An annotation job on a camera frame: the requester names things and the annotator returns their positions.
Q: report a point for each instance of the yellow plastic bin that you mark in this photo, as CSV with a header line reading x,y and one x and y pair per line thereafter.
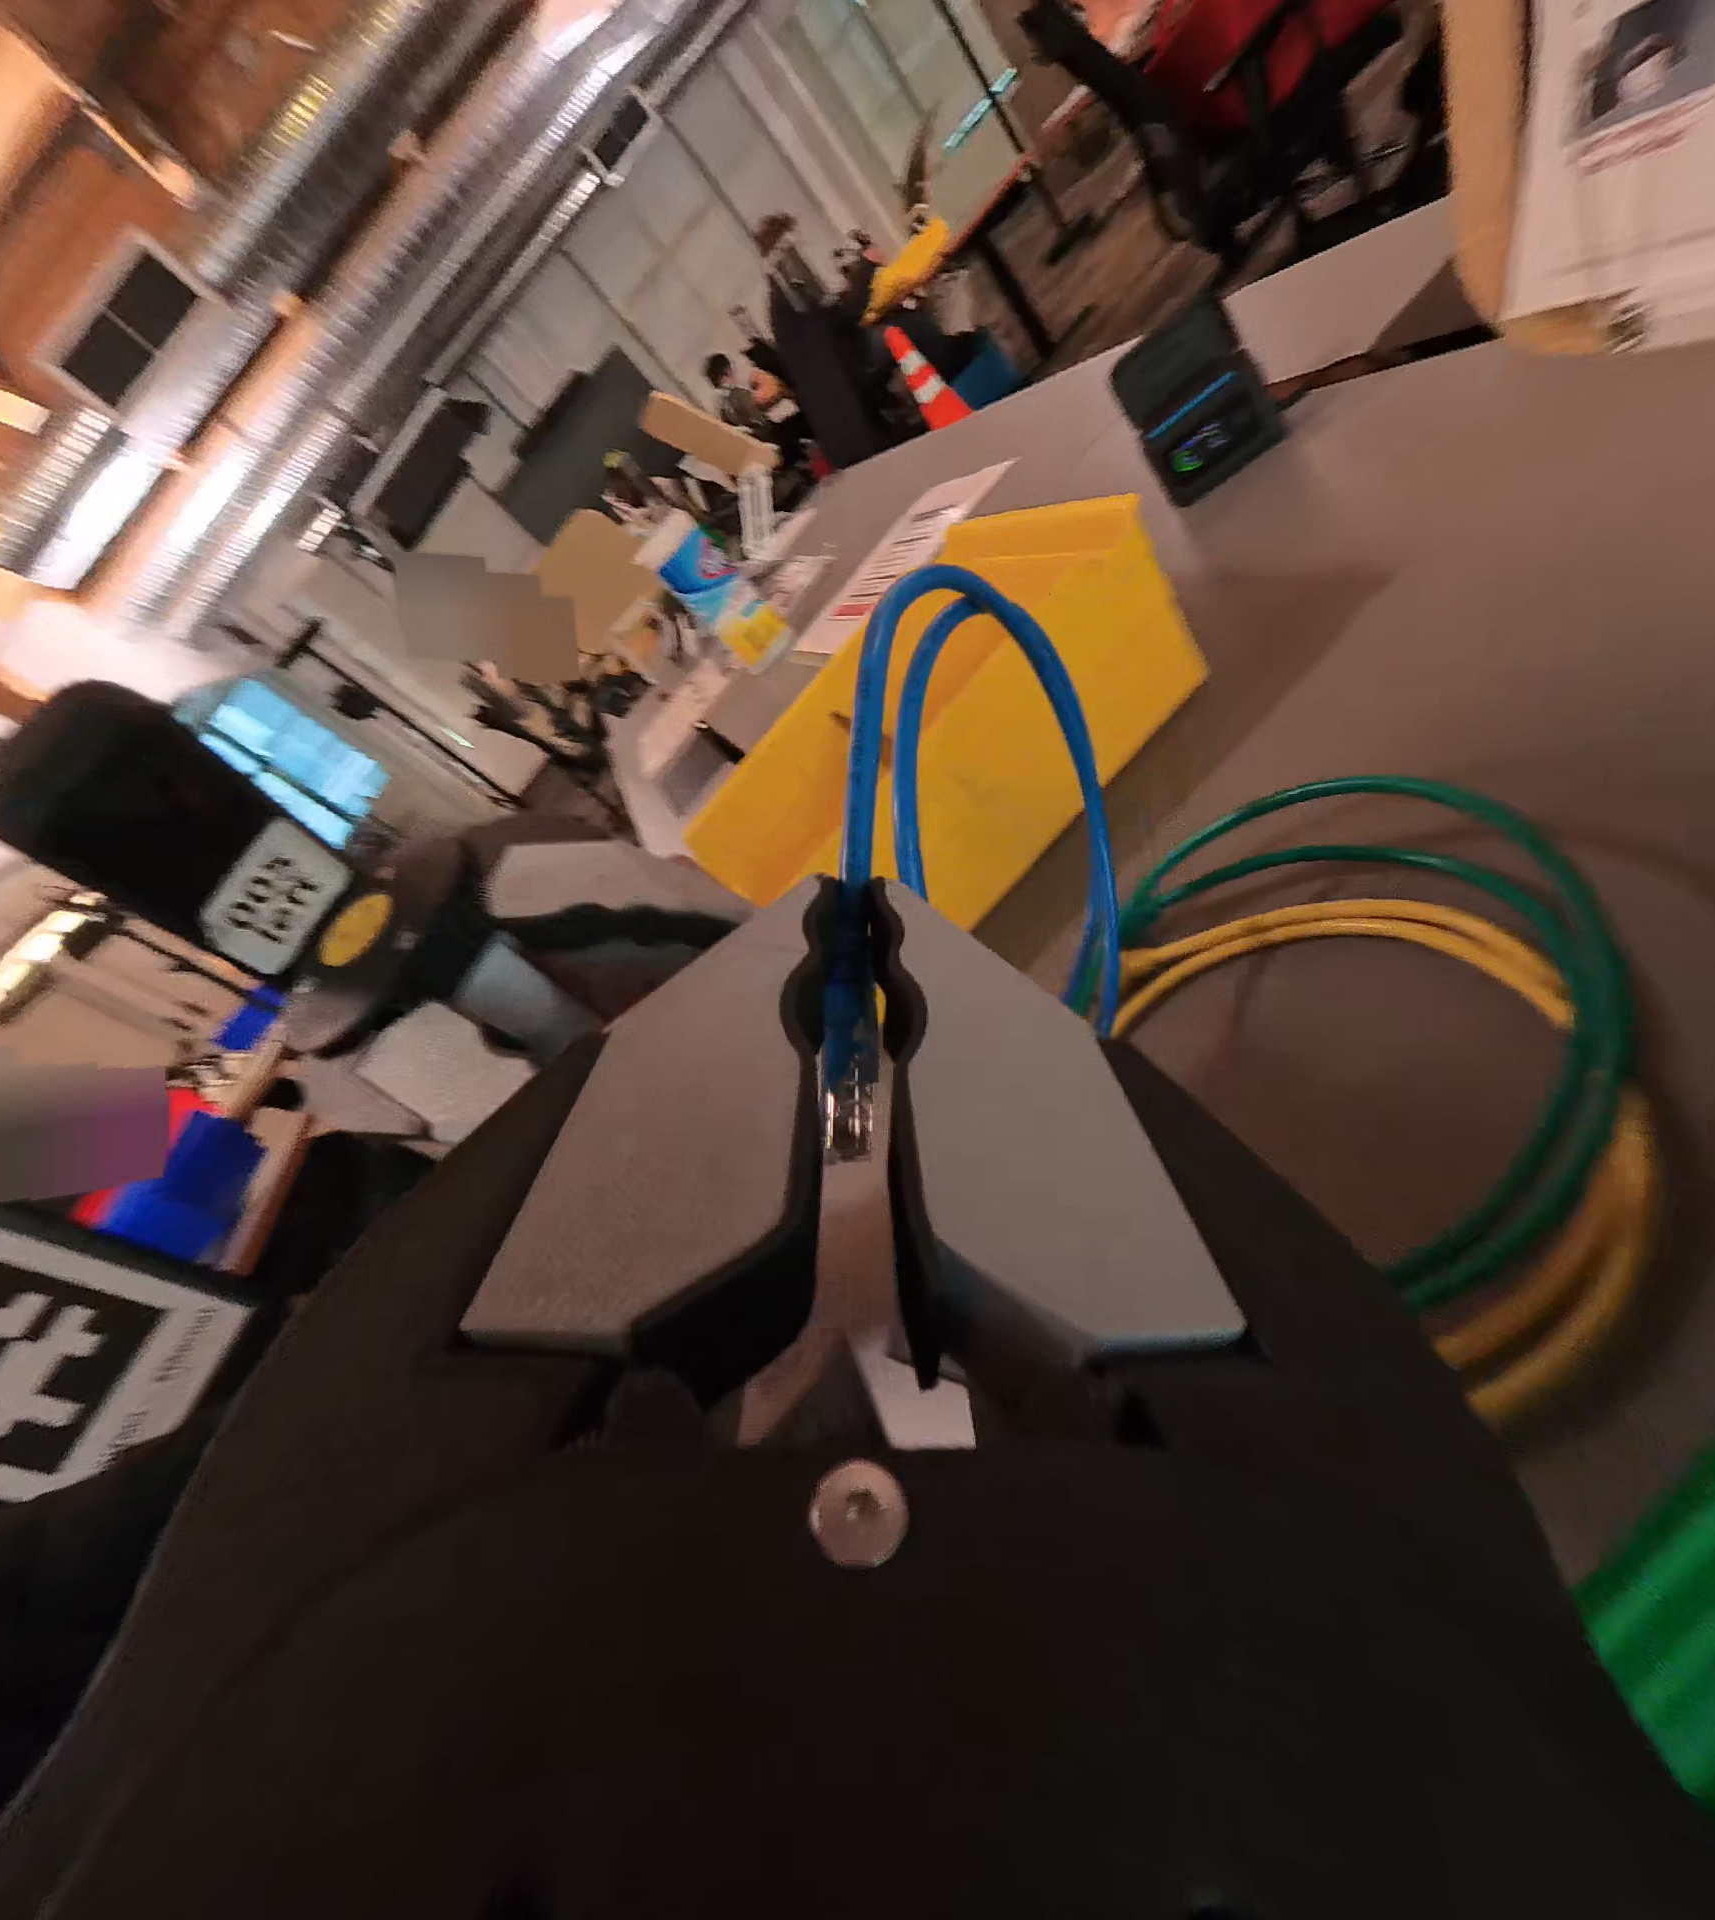
x,y
1007,720

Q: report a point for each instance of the wipes canister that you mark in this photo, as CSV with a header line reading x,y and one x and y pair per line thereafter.
x,y
713,593

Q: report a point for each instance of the orange traffic cone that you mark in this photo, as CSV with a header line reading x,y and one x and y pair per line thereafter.
x,y
929,382

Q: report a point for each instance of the black and white marker board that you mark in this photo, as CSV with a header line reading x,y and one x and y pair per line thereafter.
x,y
62,1351

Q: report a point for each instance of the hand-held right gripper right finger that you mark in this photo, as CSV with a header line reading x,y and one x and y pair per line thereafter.
x,y
1051,1185

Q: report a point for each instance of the small black device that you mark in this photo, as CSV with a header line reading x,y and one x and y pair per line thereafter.
x,y
1201,404

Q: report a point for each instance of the blue plastic bin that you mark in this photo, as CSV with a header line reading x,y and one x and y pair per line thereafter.
x,y
196,1185

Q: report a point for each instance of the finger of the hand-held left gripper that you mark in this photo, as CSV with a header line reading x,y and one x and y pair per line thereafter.
x,y
602,878
444,1072

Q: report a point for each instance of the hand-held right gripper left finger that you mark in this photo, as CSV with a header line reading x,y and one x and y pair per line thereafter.
x,y
647,1185

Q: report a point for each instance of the paper sheet with red print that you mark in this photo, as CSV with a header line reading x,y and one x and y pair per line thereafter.
x,y
917,548

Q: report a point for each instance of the wooden display board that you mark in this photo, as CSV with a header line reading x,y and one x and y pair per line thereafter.
x,y
1479,181

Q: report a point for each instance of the green plastic bin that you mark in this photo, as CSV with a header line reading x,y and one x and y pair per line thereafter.
x,y
1711,1621

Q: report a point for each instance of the red and black chair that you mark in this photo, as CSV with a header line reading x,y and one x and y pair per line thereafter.
x,y
1261,39

